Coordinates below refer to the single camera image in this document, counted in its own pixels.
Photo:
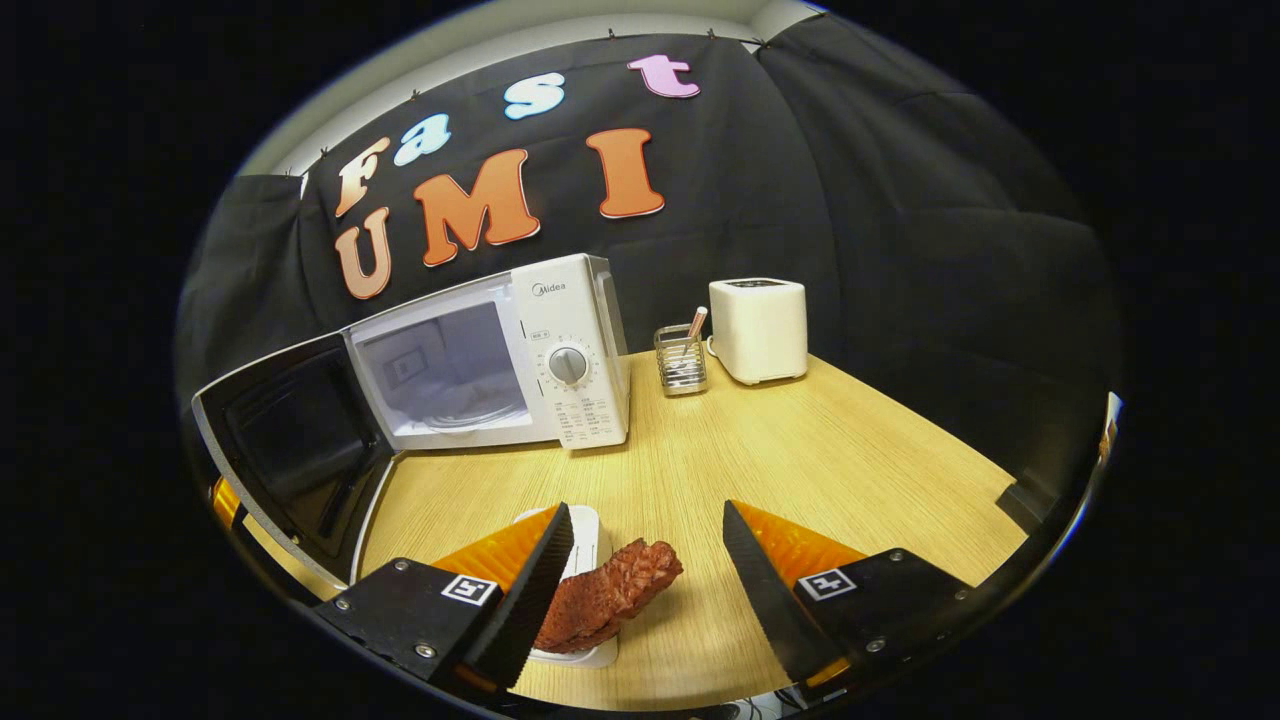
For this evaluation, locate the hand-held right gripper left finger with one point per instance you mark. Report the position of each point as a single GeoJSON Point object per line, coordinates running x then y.
{"type": "Point", "coordinates": [535, 590]}

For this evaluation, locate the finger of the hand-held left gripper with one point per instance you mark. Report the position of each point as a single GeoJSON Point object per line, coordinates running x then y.
{"type": "Point", "coordinates": [225, 502]}

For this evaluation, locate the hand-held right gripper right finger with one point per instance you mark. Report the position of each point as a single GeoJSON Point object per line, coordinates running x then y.
{"type": "Point", "coordinates": [765, 590]}

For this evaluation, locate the red-brown meat slice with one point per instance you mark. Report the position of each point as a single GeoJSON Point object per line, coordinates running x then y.
{"type": "Point", "coordinates": [610, 595]}

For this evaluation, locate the white microwave oven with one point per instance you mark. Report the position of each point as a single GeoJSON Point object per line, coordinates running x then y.
{"type": "Point", "coordinates": [590, 330]}

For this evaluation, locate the white rectangular tray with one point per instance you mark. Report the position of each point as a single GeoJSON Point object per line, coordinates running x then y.
{"type": "Point", "coordinates": [590, 535]}

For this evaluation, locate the white toaster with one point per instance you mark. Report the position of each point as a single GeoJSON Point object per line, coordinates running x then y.
{"type": "Point", "coordinates": [758, 330]}

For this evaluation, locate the black flat block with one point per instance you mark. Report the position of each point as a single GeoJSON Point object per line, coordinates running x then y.
{"type": "Point", "coordinates": [1025, 505]}

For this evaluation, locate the pale stick utensil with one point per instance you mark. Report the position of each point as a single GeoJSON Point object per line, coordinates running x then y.
{"type": "Point", "coordinates": [696, 322]}

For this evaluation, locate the black backdrop cloth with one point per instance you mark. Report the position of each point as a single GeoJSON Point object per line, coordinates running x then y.
{"type": "Point", "coordinates": [900, 200]}

